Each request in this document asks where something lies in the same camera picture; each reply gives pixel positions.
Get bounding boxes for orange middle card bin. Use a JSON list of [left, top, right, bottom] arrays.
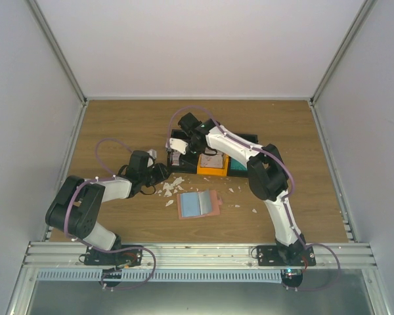
[[197, 154, 229, 177]]

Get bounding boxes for aluminium front rail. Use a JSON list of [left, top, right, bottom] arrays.
[[22, 242, 377, 270]]

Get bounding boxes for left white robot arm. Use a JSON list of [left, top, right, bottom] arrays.
[[45, 150, 169, 265]]

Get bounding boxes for black right card bin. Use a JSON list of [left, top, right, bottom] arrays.
[[227, 133, 259, 177]]

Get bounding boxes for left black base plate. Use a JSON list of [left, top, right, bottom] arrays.
[[79, 245, 143, 289]]

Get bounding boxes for black card bin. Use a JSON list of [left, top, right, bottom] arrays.
[[227, 133, 259, 177], [166, 129, 199, 174]]

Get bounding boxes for grey slotted cable duct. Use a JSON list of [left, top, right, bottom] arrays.
[[37, 268, 282, 284]]

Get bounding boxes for white cards in orange bin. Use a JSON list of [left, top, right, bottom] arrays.
[[200, 154, 224, 169]]

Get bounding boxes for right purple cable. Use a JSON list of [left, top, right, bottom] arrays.
[[166, 105, 341, 292]]

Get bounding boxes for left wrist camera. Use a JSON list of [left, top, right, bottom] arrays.
[[147, 149, 157, 161]]

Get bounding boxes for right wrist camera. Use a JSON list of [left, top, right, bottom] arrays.
[[165, 138, 188, 155]]

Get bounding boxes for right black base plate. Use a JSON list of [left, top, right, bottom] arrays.
[[250, 243, 317, 289]]

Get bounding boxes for pink card holder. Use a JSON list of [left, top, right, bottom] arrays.
[[177, 190, 223, 220]]

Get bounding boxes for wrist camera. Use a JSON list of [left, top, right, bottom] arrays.
[[147, 149, 157, 161], [165, 138, 188, 155]]

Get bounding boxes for red white credit card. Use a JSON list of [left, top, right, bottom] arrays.
[[171, 151, 181, 167]]

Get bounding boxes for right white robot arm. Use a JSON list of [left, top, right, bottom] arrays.
[[167, 113, 304, 266]]

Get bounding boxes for black left card bin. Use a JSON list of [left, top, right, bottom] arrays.
[[166, 129, 199, 174]]

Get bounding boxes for teal cards stack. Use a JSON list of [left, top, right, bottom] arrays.
[[230, 159, 247, 171]]

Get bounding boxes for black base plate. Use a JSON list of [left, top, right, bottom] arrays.
[[79, 245, 143, 289], [250, 243, 317, 289]]

